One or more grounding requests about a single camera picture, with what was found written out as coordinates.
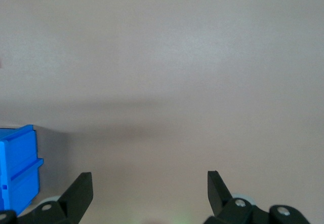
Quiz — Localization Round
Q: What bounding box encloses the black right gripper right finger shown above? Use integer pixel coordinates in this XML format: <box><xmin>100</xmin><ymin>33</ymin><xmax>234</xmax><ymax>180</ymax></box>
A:
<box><xmin>204</xmin><ymin>170</ymin><xmax>313</xmax><ymax>224</ymax></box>

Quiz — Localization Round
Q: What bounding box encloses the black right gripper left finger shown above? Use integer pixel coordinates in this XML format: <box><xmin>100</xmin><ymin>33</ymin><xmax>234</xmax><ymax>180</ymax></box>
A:
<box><xmin>17</xmin><ymin>172</ymin><xmax>93</xmax><ymax>224</ymax></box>

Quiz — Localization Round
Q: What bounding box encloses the blue plastic storage bin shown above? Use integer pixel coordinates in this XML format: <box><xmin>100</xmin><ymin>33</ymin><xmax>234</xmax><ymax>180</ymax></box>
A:
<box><xmin>0</xmin><ymin>124</ymin><xmax>45</xmax><ymax>217</ymax></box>

